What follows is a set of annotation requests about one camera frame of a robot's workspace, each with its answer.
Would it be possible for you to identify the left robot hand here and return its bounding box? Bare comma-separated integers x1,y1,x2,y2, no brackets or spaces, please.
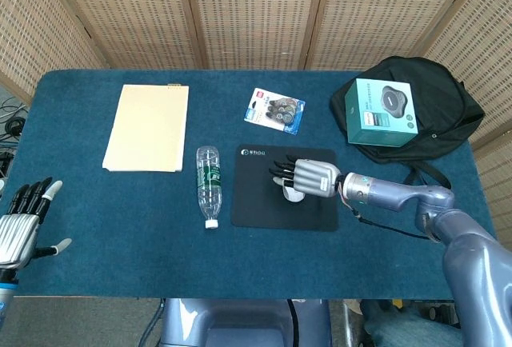
0,177,74,270

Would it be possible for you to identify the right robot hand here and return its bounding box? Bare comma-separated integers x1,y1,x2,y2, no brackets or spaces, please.
268,154,344,198

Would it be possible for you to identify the white computer mouse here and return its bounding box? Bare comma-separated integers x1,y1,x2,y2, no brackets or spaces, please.
281,184,307,205

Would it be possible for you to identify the black mouse pad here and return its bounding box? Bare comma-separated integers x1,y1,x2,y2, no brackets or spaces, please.
231,146,340,233

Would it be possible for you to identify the correction tape blister pack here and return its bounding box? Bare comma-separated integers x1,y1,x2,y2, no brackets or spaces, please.
243,87,306,137

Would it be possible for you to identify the teal product box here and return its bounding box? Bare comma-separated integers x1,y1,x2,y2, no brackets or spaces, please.
344,78,419,148

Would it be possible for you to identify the blue table cloth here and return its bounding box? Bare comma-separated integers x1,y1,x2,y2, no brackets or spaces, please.
1,69,499,301

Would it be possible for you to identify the clear plastic water bottle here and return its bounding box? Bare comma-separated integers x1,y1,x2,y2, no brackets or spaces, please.
195,146,222,230

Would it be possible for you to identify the black backpack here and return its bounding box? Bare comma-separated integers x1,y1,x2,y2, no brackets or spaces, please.
330,55,486,190

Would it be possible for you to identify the manila paper folder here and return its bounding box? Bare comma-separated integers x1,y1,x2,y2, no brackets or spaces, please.
102,84,190,174

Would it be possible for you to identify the blue-grey robot torso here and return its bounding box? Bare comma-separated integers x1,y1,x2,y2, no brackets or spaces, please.
159,297,334,347

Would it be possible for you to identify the woven wicker folding screen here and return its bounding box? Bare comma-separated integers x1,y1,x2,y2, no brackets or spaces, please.
0,0,512,244

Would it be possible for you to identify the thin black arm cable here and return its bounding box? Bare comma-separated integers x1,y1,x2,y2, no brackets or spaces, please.
339,186,441,242

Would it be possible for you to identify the black floor cable bundle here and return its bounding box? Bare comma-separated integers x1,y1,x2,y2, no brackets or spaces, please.
0,94,30,188

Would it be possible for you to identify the thick black torso cable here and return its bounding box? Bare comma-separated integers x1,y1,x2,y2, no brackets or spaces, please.
286,298,307,347

